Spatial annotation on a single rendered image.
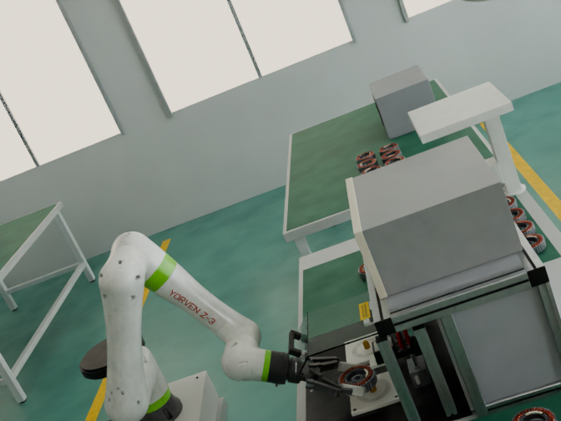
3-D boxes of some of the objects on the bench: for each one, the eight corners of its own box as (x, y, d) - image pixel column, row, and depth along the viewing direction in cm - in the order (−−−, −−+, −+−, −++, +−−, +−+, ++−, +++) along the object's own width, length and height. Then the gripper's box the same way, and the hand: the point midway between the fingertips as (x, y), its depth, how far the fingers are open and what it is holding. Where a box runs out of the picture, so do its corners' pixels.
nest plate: (352, 416, 222) (351, 413, 222) (350, 387, 236) (348, 383, 236) (401, 401, 220) (401, 397, 219) (396, 372, 234) (395, 368, 233)
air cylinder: (415, 388, 222) (409, 373, 221) (411, 374, 229) (406, 359, 228) (432, 382, 222) (426, 367, 220) (427, 368, 229) (422, 353, 227)
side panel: (477, 418, 204) (440, 317, 194) (476, 411, 207) (438, 311, 196) (582, 386, 199) (549, 281, 189) (578, 379, 202) (546, 276, 192)
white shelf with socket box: (457, 241, 300) (419, 135, 286) (441, 207, 335) (406, 112, 320) (544, 210, 295) (511, 101, 280) (519, 180, 329) (488, 81, 315)
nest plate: (348, 370, 245) (346, 367, 244) (346, 345, 259) (344, 342, 258) (392, 355, 242) (391, 352, 242) (388, 331, 256) (386, 328, 256)
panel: (470, 411, 204) (435, 317, 195) (432, 296, 266) (403, 220, 256) (474, 409, 204) (439, 316, 194) (435, 295, 266) (406, 220, 256)
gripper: (286, 358, 238) (357, 369, 239) (285, 403, 216) (363, 414, 217) (290, 337, 235) (362, 348, 236) (290, 380, 213) (368, 392, 214)
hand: (356, 379), depth 226 cm, fingers closed on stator, 11 cm apart
